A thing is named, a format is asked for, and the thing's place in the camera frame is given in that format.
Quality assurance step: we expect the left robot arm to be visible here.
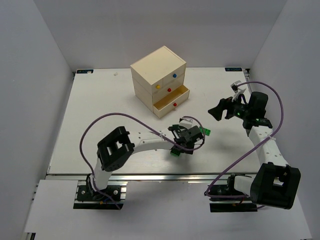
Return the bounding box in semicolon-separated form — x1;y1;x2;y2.
86;124;204;200

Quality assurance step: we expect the green lego plate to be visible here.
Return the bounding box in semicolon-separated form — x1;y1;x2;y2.
203;128;211;136

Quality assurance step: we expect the cream drawer cabinet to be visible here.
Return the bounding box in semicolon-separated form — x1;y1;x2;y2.
130;45;187;111

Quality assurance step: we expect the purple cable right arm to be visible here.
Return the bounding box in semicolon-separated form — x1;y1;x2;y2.
204;81;285;210

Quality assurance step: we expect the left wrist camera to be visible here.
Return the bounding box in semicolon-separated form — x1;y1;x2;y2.
178;117;193;129

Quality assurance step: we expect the aluminium table rail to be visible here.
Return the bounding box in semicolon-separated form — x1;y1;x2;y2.
46;172;251;182

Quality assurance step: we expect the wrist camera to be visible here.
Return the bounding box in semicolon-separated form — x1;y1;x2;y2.
230;80;247;102
178;117;193;129

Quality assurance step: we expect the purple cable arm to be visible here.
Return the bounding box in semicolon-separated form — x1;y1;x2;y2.
204;81;285;210
79;112;207;210

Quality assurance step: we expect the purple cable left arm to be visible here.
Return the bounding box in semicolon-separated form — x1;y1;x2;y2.
79;112;207;210

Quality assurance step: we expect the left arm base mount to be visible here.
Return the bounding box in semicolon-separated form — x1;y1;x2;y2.
73;174;125;210

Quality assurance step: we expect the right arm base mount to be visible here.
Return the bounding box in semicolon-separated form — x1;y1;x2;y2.
204;173;258;213

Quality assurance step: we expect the green lego brick front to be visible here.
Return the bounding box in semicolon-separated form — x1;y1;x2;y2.
170;147;181;157

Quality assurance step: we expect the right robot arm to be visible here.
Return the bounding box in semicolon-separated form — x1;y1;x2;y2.
205;91;301;210

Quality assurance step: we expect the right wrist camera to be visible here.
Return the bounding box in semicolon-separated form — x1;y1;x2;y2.
230;80;247;102

